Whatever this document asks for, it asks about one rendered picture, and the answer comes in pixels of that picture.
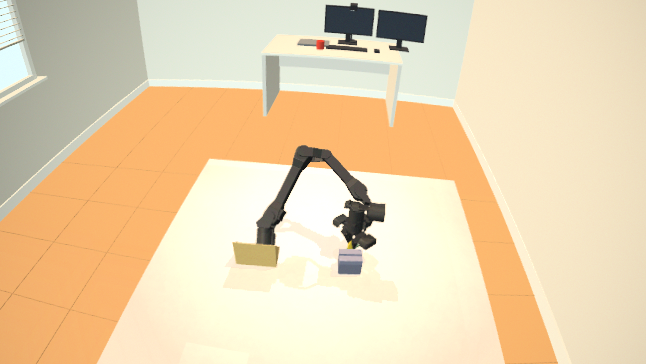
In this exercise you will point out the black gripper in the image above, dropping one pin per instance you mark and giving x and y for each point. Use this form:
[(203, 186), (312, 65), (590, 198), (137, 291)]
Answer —
[(365, 241)]

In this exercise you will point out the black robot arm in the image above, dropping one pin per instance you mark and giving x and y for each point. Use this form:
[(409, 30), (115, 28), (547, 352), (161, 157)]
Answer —
[(302, 157)]

